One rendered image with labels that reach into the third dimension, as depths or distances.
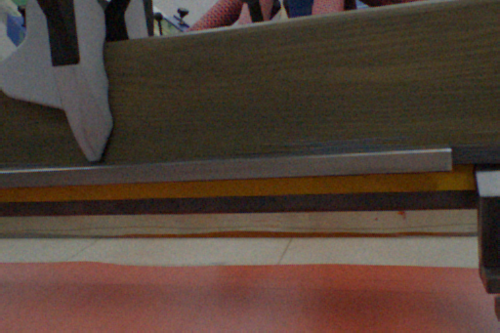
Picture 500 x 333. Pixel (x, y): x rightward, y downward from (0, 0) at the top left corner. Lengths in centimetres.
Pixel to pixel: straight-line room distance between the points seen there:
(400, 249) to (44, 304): 23
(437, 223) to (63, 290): 25
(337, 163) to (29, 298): 22
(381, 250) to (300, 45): 16
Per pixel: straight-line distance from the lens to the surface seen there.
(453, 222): 36
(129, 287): 33
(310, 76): 23
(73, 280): 36
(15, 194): 34
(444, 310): 27
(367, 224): 36
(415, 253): 33
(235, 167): 23
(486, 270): 24
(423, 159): 22
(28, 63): 28
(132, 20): 30
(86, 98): 26
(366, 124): 23
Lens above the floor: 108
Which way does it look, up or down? 9 degrees down
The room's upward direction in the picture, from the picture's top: 6 degrees counter-clockwise
